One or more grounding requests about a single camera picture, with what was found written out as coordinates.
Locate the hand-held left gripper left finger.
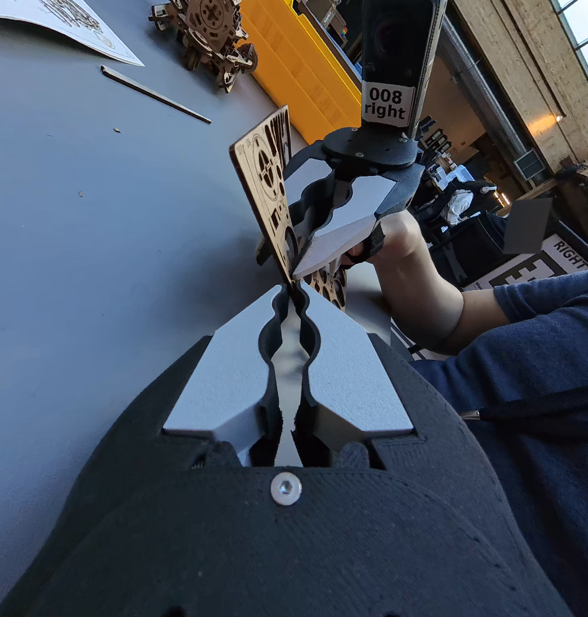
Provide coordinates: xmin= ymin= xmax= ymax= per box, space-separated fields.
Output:
xmin=163 ymin=283 xmax=290 ymax=467

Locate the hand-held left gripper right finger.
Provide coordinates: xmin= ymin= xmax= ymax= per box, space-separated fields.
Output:
xmin=294 ymin=281 xmax=415 ymax=467

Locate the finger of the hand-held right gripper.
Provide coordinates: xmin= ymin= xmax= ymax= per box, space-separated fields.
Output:
xmin=284 ymin=158 xmax=344 ymax=237
xmin=292 ymin=174 xmax=399 ymax=281

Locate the wooden parts sheet with holes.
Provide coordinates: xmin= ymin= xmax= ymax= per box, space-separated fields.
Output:
xmin=229 ymin=105 xmax=348 ymax=311

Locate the person's right forearm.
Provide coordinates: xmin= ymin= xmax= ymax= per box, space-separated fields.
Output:
xmin=371 ymin=241 xmax=511 ymax=356

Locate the wooden mechanical model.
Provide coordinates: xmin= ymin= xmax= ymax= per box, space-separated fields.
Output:
xmin=148 ymin=0 xmax=259 ymax=93

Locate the person's right hand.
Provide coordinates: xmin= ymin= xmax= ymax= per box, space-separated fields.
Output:
xmin=341 ymin=210 xmax=424 ymax=271

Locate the office chair with white jacket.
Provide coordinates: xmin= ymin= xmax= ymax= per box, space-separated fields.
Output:
xmin=436 ymin=179 xmax=499 ymax=227

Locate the yellow storage bin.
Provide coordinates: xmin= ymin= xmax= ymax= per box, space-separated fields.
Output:
xmin=238 ymin=0 xmax=363 ymax=145

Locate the black office chair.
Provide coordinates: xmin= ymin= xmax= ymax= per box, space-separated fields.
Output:
xmin=419 ymin=212 xmax=509 ymax=287

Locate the tapered wooden stick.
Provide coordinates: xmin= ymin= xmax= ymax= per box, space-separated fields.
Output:
xmin=100 ymin=65 xmax=213 ymax=125

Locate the person's navy shirt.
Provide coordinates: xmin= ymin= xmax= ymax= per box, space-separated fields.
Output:
xmin=409 ymin=270 xmax=588 ymax=617

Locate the black white marker sign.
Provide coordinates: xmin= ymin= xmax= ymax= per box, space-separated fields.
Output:
xmin=472 ymin=231 xmax=588 ymax=292

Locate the skylight window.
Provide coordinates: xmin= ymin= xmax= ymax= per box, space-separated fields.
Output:
xmin=551 ymin=0 xmax=588 ymax=104

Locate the white instruction booklet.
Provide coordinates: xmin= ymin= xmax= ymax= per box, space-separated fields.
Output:
xmin=0 ymin=0 xmax=145 ymax=67

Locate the ceiling duct pipe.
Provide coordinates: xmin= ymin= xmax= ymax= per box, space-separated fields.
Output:
xmin=438 ymin=12 xmax=528 ymax=157

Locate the black body strap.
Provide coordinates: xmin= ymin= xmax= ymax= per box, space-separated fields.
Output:
xmin=460 ymin=383 xmax=588 ymax=437

